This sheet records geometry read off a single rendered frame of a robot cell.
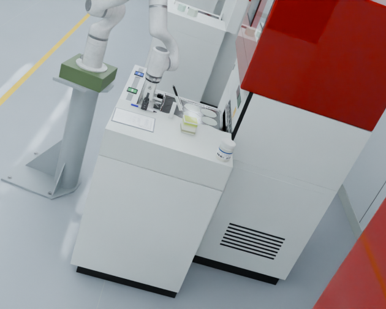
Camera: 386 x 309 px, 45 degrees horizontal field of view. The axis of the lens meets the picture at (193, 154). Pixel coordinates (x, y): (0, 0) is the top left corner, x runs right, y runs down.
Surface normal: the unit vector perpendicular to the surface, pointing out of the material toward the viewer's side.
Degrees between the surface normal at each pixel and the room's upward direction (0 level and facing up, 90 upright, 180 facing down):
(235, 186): 90
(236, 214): 90
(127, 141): 90
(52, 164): 90
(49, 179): 0
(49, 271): 0
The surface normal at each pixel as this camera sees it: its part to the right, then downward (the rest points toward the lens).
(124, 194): -0.04, 0.50
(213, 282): 0.31, -0.82
